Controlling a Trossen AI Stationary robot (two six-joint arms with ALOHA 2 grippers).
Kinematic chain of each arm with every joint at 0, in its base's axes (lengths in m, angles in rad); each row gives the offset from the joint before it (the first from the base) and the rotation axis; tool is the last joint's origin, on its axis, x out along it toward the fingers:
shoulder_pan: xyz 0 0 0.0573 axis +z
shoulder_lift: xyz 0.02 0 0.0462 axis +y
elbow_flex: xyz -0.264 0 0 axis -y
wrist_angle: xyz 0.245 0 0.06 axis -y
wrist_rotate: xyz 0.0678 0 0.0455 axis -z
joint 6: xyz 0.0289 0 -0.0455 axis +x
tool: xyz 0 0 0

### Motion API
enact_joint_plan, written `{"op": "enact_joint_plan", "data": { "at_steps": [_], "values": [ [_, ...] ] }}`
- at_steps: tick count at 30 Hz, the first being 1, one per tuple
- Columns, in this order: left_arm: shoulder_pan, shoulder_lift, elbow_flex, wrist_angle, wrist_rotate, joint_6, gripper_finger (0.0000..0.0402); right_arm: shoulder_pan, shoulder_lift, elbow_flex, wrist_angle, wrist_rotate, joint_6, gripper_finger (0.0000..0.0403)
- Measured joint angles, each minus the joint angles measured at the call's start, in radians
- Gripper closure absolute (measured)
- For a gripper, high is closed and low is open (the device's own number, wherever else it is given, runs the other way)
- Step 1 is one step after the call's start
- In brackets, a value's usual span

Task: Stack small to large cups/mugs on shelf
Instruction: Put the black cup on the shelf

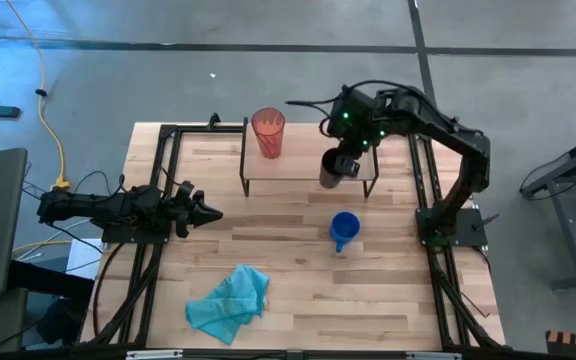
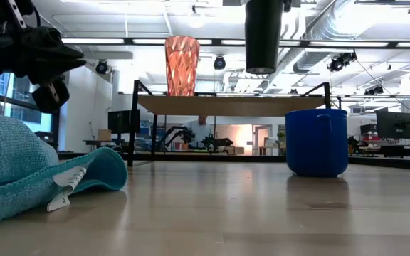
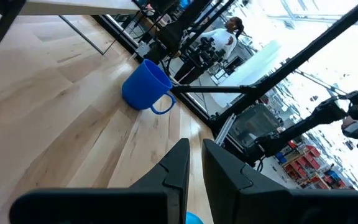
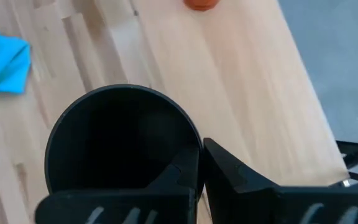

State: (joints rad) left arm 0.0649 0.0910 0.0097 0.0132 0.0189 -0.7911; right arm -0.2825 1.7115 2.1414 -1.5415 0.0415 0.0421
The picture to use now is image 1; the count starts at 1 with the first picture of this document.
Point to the black allen key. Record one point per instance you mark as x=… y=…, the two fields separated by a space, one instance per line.
x=474 y=304

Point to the silver metal bracket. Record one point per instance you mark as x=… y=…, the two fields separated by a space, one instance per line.
x=433 y=356
x=153 y=355

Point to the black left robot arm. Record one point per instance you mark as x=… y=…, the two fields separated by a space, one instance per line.
x=98 y=210

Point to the blue plastic mug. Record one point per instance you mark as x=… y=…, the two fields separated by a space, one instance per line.
x=345 y=225

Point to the black table clamp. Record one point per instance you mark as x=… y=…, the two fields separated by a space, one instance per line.
x=213 y=121

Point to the teal knitted cloth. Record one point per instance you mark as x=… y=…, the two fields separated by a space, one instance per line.
x=228 y=305

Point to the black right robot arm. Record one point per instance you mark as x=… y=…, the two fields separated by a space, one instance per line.
x=448 y=125

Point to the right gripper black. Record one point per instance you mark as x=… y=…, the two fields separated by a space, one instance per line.
x=353 y=125

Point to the black aluminium table frame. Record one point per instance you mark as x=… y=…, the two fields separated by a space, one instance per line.
x=198 y=129

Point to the red faceted plastic tumbler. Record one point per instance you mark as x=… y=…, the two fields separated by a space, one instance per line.
x=268 y=135

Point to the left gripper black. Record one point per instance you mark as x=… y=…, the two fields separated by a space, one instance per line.
x=180 y=210

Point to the black cup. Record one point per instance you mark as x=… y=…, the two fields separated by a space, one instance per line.
x=328 y=177

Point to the wooden shelf black metal legs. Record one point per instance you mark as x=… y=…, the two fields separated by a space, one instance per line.
x=298 y=160

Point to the white paper sheet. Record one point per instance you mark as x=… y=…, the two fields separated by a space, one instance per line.
x=83 y=257

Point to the black bag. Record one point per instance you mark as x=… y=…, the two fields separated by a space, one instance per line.
x=53 y=282

